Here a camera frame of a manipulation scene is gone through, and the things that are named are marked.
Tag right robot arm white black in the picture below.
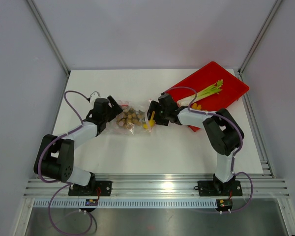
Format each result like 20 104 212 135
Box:
147 93 244 197

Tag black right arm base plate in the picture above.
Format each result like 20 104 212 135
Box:
196 180 243 197

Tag aluminium frame post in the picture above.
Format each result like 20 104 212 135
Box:
238 0 284 76
25 0 71 78

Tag fake brown grape bunch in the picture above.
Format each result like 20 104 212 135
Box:
116 106 145 130

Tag white slotted cable duct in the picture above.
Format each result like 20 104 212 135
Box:
33 198 217 209

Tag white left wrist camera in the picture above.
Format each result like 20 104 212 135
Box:
87 91 101 103

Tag aluminium frame post left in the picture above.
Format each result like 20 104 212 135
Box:
25 0 71 78

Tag yellow fake mango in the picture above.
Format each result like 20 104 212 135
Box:
143 111 155 132

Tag aluminium frame post right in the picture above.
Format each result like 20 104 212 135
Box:
238 0 284 76

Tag clear zip top bag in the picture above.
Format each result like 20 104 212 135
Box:
103 100 156 135

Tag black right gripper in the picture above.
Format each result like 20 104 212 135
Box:
144 100 170 126

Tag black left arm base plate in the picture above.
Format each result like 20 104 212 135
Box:
68 180 112 197

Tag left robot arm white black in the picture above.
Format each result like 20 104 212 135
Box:
33 96 122 197

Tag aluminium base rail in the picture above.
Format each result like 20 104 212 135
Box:
23 174 290 199

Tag fake green onion stalk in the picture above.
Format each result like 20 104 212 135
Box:
177 79 224 106

